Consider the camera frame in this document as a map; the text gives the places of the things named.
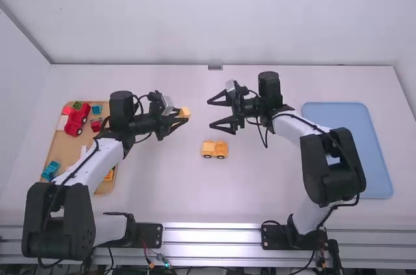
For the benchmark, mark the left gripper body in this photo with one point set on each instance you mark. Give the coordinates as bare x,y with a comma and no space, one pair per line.
157,115

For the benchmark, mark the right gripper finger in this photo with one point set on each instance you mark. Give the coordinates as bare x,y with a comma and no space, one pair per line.
226,99
227,123

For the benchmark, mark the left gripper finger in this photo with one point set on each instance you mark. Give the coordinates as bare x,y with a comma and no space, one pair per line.
172,128
175,115

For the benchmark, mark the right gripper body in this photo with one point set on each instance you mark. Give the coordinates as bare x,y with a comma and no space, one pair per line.
248,106

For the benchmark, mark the yellow toy brick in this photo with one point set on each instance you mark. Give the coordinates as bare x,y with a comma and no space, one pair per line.
185,112

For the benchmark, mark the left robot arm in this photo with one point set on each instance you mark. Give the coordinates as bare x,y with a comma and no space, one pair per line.
104,151

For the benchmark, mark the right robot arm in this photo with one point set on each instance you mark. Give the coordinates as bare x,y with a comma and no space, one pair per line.
328,158

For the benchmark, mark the yellow toy car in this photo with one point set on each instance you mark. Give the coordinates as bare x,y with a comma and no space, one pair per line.
214,149

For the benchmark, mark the teal toy brick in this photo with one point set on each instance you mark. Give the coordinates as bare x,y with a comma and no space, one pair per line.
96,109
51,170

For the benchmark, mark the red toy brick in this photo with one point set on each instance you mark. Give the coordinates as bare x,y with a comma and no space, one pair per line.
96,126

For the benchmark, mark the orange toy brick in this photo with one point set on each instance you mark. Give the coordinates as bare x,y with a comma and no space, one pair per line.
108,176

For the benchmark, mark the green toy brick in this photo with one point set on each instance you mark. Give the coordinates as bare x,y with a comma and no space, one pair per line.
77,105

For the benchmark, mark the red toy car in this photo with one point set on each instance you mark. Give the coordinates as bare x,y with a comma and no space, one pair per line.
76,122

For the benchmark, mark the pink toy brick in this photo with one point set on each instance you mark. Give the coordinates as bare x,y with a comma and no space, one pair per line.
67,110

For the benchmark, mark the tan tray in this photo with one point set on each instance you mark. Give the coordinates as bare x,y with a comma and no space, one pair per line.
70,151

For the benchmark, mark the white toy brick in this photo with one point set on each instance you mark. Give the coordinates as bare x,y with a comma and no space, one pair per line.
61,123

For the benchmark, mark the blue mat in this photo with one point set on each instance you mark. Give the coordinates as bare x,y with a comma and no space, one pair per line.
351,145

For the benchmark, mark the silver rails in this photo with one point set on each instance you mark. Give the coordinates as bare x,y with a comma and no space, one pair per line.
211,239

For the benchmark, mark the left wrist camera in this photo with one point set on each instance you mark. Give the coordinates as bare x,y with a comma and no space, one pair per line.
167,106

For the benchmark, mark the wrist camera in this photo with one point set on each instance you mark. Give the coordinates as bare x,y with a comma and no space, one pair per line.
230,87
167,106

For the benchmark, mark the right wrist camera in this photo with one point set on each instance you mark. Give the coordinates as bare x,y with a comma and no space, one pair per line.
230,87

